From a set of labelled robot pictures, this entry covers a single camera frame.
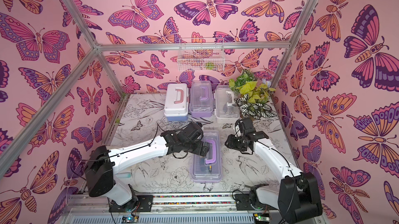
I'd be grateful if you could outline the white wire basket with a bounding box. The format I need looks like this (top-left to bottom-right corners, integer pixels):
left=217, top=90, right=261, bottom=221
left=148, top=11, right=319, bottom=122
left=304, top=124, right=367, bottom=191
left=176, top=37, right=225, bottom=72

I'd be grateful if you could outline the white toolbox clear lid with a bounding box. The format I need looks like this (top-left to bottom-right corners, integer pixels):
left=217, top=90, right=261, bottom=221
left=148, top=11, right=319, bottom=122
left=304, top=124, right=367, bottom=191
left=214, top=85, right=240, bottom=124

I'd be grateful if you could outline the potted leafy plant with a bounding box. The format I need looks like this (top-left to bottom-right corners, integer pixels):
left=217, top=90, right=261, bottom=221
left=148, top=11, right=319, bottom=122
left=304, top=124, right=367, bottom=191
left=229, top=70, right=277, bottom=120

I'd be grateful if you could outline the purple toolbox clear lid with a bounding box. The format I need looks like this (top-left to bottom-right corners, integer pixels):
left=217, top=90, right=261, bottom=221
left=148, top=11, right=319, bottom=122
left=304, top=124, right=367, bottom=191
left=189, top=81, right=214, bottom=118

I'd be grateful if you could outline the blue toolbox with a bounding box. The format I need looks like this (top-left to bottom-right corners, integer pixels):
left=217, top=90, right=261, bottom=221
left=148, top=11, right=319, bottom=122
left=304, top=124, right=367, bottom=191
left=164, top=83, right=189, bottom=122

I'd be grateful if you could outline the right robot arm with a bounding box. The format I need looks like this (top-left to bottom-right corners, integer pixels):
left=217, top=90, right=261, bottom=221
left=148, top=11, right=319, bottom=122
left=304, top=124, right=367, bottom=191
left=225, top=118, right=323, bottom=224

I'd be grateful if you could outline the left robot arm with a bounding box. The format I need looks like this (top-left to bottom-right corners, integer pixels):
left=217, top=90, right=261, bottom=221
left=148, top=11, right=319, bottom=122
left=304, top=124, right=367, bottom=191
left=84, top=122, right=209, bottom=213

